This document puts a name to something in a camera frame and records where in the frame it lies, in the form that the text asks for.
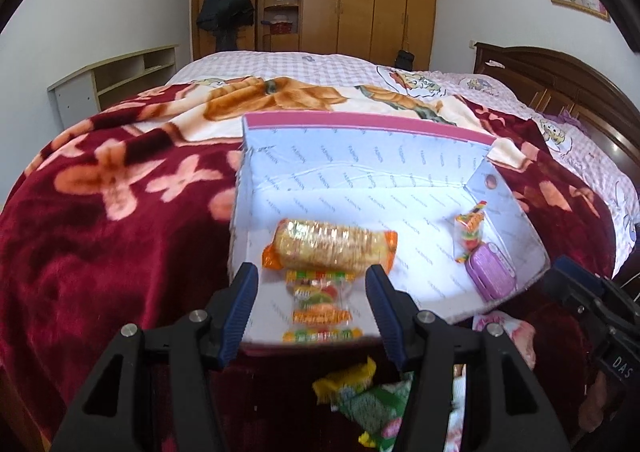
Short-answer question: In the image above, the green snack packet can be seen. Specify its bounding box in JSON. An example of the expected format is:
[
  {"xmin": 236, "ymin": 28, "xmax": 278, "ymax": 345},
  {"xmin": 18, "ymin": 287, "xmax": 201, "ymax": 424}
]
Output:
[{"xmin": 312, "ymin": 357, "xmax": 413, "ymax": 451}]

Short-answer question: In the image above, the purple jelly cup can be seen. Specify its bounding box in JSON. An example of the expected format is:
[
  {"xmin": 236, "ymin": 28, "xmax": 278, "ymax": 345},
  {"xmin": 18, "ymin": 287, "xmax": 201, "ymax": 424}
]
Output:
[{"xmin": 465, "ymin": 242, "xmax": 516, "ymax": 302}]

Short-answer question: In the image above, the burger gummy packet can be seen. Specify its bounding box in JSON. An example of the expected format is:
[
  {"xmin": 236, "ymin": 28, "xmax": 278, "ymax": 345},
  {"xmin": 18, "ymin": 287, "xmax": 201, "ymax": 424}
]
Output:
[
  {"xmin": 282, "ymin": 269, "xmax": 362, "ymax": 345},
  {"xmin": 454, "ymin": 201, "xmax": 487, "ymax": 262}
]

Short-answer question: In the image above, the orange cracker packet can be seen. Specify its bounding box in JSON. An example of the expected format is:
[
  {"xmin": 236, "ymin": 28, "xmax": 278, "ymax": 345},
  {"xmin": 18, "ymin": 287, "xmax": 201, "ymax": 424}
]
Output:
[{"xmin": 262, "ymin": 218, "xmax": 398, "ymax": 276}]

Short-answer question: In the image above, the right hand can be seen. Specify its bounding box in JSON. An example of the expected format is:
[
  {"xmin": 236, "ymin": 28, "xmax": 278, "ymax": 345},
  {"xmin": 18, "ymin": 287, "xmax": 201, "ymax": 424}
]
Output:
[{"xmin": 578, "ymin": 372, "xmax": 608, "ymax": 432}]

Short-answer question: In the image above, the pink checked bedsheet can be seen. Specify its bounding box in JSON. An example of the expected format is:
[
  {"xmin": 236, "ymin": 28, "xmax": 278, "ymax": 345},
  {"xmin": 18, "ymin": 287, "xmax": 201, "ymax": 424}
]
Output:
[{"xmin": 168, "ymin": 51, "xmax": 639, "ymax": 278}]

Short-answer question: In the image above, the pink cardboard box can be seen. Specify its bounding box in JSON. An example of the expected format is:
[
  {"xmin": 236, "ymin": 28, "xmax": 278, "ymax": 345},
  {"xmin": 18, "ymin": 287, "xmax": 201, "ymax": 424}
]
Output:
[{"xmin": 230, "ymin": 111, "xmax": 550, "ymax": 322}]

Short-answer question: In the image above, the red floral blanket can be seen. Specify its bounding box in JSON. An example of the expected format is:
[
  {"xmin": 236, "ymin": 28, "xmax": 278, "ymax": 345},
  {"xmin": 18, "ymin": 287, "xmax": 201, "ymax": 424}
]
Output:
[{"xmin": 1, "ymin": 76, "xmax": 615, "ymax": 440}]

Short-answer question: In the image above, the wooden headboard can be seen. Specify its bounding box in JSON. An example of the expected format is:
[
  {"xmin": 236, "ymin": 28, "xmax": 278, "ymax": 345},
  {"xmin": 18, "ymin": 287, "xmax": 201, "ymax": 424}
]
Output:
[{"xmin": 474, "ymin": 42, "xmax": 640, "ymax": 186}]

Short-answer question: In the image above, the low white shelf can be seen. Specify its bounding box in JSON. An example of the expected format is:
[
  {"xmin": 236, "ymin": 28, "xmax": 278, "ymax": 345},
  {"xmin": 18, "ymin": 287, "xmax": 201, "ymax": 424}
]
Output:
[{"xmin": 48, "ymin": 45, "xmax": 177, "ymax": 128}]

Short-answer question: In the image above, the black hanging jacket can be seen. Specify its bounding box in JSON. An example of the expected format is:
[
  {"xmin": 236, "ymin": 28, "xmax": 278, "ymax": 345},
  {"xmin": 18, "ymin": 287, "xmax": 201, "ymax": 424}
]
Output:
[{"xmin": 196, "ymin": 0, "xmax": 255, "ymax": 51}]

